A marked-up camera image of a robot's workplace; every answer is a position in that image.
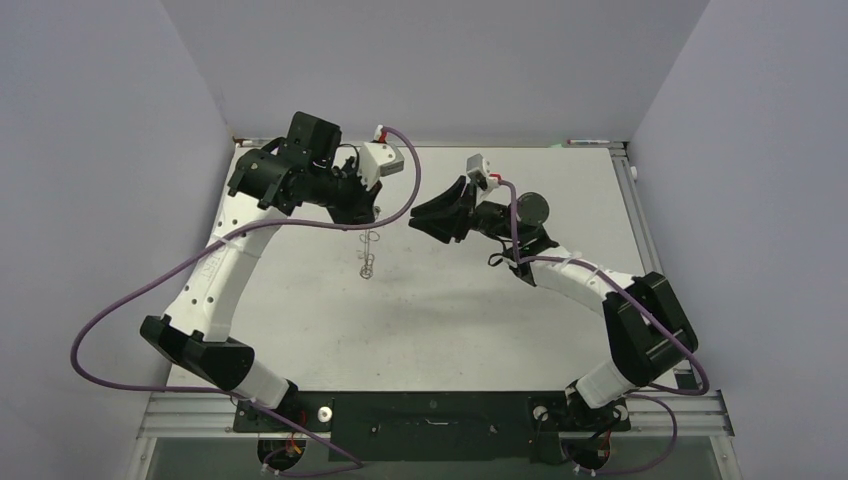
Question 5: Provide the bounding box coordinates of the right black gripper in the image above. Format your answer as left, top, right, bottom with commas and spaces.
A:
409, 177, 523, 243

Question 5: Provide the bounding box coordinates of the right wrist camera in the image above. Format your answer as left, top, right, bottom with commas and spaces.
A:
466, 154, 500, 193

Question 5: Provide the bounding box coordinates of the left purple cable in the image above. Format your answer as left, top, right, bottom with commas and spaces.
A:
70, 125, 423, 478

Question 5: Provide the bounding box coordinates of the red white marker pen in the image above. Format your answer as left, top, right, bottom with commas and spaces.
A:
566, 139, 612, 146

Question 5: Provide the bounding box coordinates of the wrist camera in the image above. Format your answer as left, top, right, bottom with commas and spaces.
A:
466, 154, 500, 193
357, 142, 405, 190

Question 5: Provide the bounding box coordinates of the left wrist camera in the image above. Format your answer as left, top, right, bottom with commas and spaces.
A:
357, 142, 405, 190

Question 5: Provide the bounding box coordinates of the metal perforated ring plate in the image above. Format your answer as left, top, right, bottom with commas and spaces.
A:
358, 229, 380, 280

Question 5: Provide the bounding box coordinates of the purple cable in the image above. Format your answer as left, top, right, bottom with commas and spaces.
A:
70, 125, 423, 478
493, 178, 711, 477

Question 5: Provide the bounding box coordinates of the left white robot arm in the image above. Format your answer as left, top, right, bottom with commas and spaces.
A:
140, 112, 404, 430

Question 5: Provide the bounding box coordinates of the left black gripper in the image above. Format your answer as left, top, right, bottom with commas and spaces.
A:
308, 156, 381, 231

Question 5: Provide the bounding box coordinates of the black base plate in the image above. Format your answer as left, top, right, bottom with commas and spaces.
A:
232, 391, 631, 467

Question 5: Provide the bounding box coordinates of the aluminium frame rail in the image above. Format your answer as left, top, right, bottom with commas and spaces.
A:
609, 142, 734, 438

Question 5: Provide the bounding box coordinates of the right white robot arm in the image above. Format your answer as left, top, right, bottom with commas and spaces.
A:
409, 175, 699, 428

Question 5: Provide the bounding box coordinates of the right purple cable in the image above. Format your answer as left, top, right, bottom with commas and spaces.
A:
493, 178, 711, 477

